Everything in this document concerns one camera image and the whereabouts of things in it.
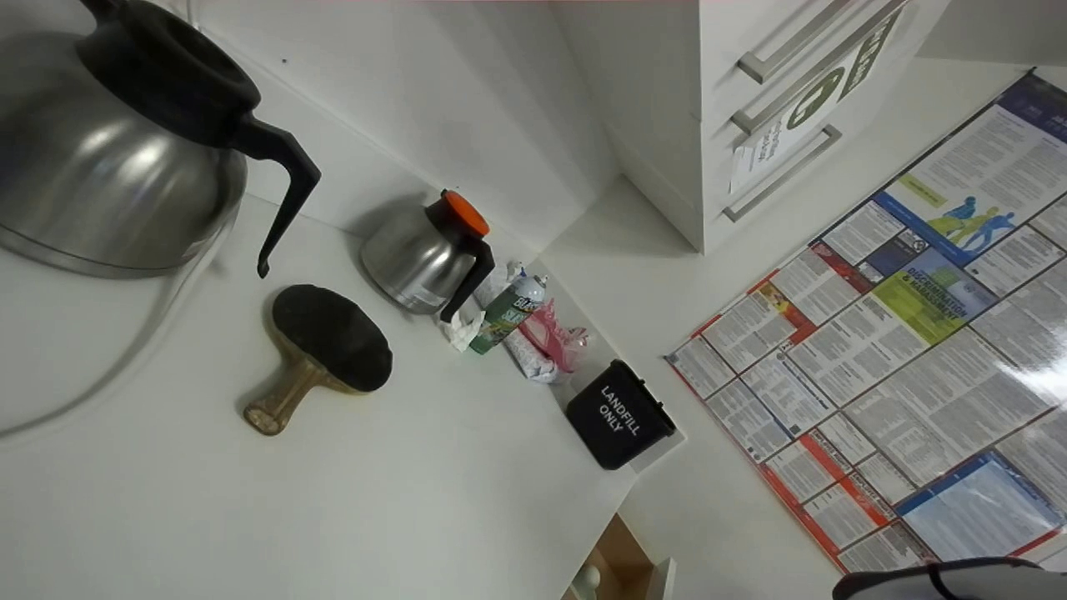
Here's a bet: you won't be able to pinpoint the green packet box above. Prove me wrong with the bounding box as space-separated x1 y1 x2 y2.
463 263 551 356

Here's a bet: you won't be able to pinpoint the pink sweetener packets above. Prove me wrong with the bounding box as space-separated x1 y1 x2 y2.
521 299 594 377

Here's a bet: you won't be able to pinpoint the white creamer packets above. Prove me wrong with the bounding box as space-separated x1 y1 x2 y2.
501 331 561 386

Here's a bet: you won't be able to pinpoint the small orange-lid coffee pot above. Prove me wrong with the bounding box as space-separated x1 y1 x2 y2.
353 187 501 325

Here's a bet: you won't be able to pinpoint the black plastic bin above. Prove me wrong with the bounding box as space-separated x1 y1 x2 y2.
561 356 681 472

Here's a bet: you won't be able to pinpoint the black table tennis paddle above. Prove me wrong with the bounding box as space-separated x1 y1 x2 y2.
241 280 396 441

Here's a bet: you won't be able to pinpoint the green stay safe sign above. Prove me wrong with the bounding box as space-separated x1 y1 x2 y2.
724 5 905 206

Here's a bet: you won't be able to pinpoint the colourful labor law poster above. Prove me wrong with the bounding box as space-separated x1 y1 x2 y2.
662 66 1067 574

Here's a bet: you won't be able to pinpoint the large steel coffee pot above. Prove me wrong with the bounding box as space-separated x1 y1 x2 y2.
0 0 322 282

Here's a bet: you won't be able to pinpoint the white wall cabinet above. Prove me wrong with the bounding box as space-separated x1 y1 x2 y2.
551 0 951 255

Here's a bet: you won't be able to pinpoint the silver cabinet handle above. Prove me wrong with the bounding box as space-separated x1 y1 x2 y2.
732 0 860 85
725 0 905 142
720 121 848 227

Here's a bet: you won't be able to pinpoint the thin grey cable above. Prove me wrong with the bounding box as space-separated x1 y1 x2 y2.
0 227 228 441

